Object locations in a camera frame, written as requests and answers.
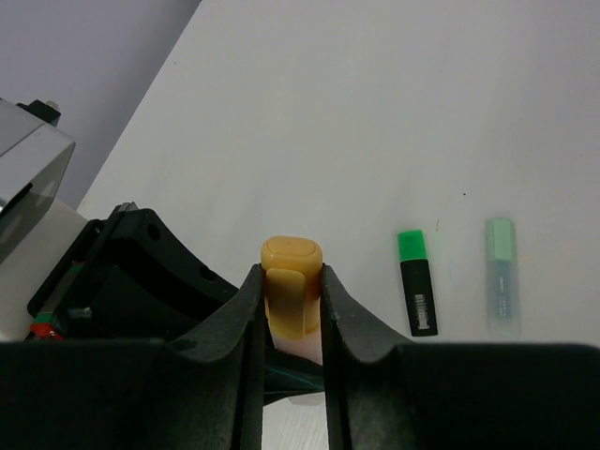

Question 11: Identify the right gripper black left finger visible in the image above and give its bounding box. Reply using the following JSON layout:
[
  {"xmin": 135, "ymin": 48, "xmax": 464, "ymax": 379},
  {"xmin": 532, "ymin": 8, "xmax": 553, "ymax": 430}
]
[{"xmin": 1, "ymin": 266, "xmax": 265, "ymax": 449}]

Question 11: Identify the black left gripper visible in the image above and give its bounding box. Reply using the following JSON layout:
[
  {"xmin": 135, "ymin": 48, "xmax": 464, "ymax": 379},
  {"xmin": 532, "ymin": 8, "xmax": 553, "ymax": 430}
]
[{"xmin": 26, "ymin": 202, "xmax": 238, "ymax": 340}]

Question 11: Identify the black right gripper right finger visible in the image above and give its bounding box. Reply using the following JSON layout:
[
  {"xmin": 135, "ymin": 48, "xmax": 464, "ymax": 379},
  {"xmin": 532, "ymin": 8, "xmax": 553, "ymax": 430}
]
[{"xmin": 321, "ymin": 266, "xmax": 599, "ymax": 449}]

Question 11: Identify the dark green highlighter pen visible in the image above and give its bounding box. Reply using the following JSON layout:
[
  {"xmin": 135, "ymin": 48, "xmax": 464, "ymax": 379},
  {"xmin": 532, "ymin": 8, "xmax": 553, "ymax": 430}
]
[{"xmin": 400, "ymin": 260, "xmax": 439, "ymax": 338}]

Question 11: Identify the orange pen cap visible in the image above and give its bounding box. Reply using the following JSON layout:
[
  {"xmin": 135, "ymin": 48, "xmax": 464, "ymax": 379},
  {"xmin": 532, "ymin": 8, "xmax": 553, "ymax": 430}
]
[{"xmin": 261, "ymin": 235, "xmax": 323, "ymax": 341}]

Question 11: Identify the translucent green highlighter pen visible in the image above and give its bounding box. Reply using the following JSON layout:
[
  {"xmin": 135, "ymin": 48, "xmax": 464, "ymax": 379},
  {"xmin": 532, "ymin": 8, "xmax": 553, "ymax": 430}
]
[{"xmin": 486, "ymin": 260, "xmax": 520, "ymax": 340}]

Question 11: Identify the bright green pen cap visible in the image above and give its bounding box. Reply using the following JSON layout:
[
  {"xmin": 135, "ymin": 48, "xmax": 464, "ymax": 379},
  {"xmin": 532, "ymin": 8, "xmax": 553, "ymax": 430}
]
[{"xmin": 397, "ymin": 230, "xmax": 428, "ymax": 263}]

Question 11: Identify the orange highlighter pen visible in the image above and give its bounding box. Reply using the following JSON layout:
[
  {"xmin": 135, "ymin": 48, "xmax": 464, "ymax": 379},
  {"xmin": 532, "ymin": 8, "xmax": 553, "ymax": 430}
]
[{"xmin": 271, "ymin": 328, "xmax": 323, "ymax": 366}]

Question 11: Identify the pale green pen cap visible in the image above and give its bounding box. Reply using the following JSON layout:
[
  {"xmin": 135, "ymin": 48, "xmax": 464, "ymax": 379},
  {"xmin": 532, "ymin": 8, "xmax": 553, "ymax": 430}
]
[{"xmin": 485, "ymin": 217, "xmax": 516, "ymax": 262}]

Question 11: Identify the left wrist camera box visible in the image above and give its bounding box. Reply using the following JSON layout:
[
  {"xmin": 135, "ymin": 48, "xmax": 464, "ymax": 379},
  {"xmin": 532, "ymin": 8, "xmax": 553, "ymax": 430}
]
[{"xmin": 1, "ymin": 99, "xmax": 86, "ymax": 341}]

